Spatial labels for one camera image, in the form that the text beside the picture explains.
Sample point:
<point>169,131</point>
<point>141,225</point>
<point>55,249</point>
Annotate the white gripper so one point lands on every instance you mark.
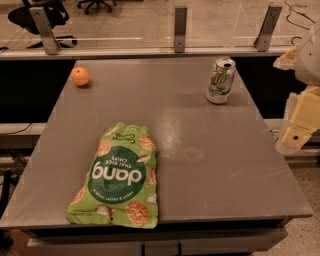
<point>309,61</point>

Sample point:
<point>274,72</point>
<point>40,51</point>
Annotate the green rice chip bag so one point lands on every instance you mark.
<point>121,185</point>

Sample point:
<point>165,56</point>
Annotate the white green soda can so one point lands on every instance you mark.
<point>220,84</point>

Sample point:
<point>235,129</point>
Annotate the orange fruit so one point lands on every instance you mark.
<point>80,76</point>

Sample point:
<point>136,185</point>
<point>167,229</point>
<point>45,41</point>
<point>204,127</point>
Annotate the black chair base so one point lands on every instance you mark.
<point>98,4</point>

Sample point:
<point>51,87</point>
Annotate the black office chair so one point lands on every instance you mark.
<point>56,14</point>

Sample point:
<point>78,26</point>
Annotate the right metal rail bracket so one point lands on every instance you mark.
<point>263,40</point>

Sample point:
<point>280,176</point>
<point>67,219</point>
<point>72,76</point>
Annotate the metal rail bracket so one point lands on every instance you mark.
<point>180,22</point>
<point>263,40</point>
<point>50,44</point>

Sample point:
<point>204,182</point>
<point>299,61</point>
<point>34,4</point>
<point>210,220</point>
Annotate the metal barrier rail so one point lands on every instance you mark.
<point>106,53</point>

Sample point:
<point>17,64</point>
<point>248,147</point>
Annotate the middle metal rail bracket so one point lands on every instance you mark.
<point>180,22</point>

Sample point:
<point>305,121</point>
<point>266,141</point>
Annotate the left metal rail bracket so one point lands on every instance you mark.
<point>50,44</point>

